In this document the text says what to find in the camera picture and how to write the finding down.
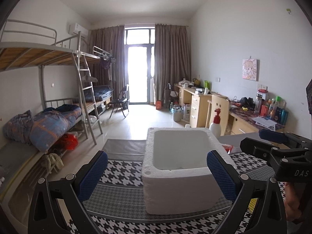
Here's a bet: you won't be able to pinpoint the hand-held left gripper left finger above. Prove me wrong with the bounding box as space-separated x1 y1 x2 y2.
27 150 109 234

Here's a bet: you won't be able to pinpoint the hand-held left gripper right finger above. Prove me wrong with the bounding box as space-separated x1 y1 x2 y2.
206 150 289 234

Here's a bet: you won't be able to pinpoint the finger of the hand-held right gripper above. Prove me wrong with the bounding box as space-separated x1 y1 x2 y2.
259 129 304 149
240 137 296 169

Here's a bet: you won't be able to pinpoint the white foam box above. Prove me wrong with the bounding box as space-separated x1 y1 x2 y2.
141 127 238 215

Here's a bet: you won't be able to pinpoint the person's right hand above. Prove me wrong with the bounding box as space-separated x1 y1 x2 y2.
285 182 303 223

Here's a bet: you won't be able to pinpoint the printed paper sheet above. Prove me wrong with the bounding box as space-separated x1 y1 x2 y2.
251 116 277 128

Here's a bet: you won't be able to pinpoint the group of toiletry bottles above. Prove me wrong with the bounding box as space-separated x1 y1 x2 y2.
255 89 289 127

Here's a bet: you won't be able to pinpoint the houndstooth table cloth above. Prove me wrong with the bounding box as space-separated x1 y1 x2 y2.
46 131 312 234

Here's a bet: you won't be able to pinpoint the wooden desk with patterned cover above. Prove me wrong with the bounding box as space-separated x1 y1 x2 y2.
228 102 285 136

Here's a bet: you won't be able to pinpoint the red plastic bag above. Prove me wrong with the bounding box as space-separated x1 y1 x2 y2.
60 134 79 151

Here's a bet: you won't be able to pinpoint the black headphones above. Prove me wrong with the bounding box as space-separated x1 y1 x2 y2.
240 97 255 108

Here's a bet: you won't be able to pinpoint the pale crumpled cloth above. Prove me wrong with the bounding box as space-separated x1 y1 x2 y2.
40 153 64 173

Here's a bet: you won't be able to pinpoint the white pump bottle red cap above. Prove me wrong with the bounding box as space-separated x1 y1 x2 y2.
208 109 222 138

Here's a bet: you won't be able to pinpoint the wooden chair with smiley face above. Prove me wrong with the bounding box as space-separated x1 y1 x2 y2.
206 94 231 136

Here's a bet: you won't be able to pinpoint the blue orange patterned quilt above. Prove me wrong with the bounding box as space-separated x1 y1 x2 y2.
4 104 82 154

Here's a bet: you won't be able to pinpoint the light wooden desk with drawers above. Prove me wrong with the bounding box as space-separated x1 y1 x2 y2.
174 83 212 128

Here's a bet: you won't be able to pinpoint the white carton box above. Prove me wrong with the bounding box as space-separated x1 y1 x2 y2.
183 104 192 121

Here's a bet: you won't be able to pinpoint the white bucket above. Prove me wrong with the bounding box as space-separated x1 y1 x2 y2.
172 107 184 122

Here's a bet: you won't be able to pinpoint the short grey metal bunk bed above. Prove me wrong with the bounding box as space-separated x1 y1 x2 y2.
73 46 115 117

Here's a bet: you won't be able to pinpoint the black folding chair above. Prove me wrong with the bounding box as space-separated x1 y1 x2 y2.
108 85 130 119

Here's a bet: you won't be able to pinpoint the dark blue checked bedding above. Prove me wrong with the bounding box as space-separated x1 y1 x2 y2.
83 85 114 101

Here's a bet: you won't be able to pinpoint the glass balcony door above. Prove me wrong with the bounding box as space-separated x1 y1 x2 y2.
124 29 156 104

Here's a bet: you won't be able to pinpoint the dark hanging clothes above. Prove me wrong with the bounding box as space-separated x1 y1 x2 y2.
100 56 113 70

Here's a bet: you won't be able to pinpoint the brown curtain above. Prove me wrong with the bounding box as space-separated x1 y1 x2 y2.
152 24 192 104
89 25 128 98

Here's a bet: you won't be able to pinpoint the long grey metal bunk bed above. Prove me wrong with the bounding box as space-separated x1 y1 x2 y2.
0 19 104 225

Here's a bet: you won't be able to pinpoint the white air conditioner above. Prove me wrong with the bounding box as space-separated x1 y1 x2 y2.
68 23 89 38

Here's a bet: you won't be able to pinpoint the cartoon wall picture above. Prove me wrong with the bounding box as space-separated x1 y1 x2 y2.
242 58 259 81

